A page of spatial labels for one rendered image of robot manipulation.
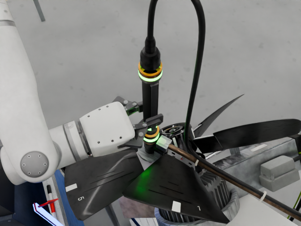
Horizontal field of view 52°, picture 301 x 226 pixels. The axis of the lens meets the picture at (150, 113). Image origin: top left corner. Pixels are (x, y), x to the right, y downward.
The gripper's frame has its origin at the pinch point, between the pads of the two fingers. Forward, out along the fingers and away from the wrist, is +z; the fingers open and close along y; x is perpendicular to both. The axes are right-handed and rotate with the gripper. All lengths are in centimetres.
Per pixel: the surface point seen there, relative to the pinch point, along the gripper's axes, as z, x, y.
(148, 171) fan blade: -4.4, -10.0, 9.0
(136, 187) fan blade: -8.7, -5.9, 12.7
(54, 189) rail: -35, -60, -16
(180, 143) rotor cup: 9.0, -21.7, 0.9
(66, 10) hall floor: 7, -146, -222
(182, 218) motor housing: 2.1, -32.7, 18.1
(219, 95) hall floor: 93, -147, -74
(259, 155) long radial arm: 33.4, -32.6, 10.5
